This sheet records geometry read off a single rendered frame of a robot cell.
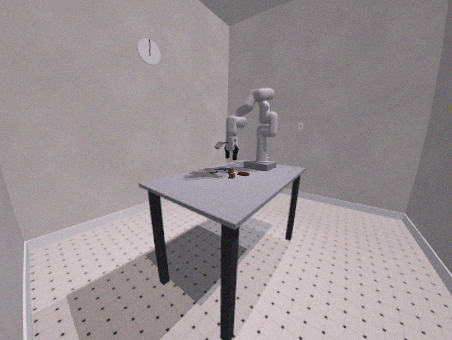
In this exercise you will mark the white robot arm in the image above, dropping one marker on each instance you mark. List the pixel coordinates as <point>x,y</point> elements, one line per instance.
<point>265,116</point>

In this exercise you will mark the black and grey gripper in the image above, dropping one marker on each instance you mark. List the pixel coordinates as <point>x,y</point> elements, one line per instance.
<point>233,143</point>

